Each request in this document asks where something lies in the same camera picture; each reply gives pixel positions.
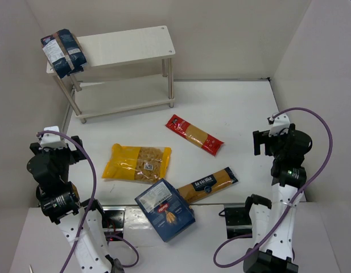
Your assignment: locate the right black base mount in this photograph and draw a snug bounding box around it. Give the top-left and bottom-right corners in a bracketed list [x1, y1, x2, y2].
[218, 204, 252, 239]

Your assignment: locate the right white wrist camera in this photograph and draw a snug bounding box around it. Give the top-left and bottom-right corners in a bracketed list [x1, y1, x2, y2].
[267, 114, 290, 137]

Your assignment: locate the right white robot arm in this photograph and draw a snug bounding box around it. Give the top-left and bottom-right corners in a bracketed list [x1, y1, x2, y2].
[243, 124, 312, 272]

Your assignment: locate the dark blue pasta bag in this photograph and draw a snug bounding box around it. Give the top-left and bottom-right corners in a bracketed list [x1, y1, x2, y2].
[40, 28, 88, 78]

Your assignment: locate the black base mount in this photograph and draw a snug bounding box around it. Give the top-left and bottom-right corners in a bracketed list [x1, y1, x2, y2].
[218, 204, 252, 239]
[102, 206, 125, 242]

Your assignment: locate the white two-tier shelf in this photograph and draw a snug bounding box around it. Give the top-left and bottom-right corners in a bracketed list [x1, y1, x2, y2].
[47, 26, 176, 123]

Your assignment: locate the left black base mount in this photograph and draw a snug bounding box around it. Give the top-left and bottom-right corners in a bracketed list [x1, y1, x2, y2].
[102, 206, 125, 242]

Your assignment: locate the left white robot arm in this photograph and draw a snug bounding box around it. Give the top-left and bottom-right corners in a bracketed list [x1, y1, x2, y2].
[27, 130, 124, 272]

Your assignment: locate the blue la skilla spaghetti packet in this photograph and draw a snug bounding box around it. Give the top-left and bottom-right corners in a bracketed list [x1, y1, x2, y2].
[177, 167, 238, 204]

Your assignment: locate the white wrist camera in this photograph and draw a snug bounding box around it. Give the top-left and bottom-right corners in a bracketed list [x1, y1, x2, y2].
[267, 114, 290, 137]
[39, 133, 66, 149]

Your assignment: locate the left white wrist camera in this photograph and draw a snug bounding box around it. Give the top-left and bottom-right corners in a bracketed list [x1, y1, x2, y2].
[39, 133, 66, 149]

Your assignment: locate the red spaghetti packet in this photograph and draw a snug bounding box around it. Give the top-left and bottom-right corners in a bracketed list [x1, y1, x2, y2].
[166, 114, 224, 156]

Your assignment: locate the yellow fusilli pasta bag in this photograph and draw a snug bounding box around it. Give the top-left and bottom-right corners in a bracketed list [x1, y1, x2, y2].
[102, 143, 172, 184]

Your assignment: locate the blue spaghetti box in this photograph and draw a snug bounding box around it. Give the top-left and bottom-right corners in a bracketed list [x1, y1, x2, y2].
[135, 179, 196, 242]

